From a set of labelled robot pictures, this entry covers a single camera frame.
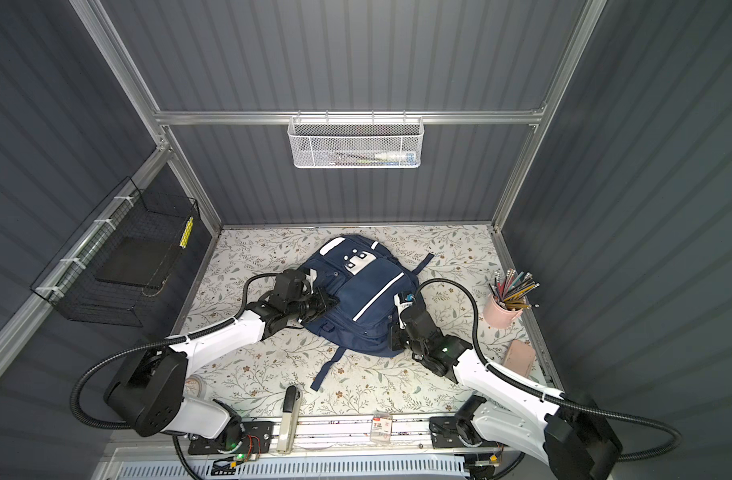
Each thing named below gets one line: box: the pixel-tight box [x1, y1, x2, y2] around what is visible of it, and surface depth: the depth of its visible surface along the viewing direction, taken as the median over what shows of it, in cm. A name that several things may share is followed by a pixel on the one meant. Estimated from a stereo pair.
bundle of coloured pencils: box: [488, 268, 541, 310], surface depth 88 cm
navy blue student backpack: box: [299, 234, 435, 392], surface depth 88 cm
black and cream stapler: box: [276, 385, 302, 454], surface depth 74 cm
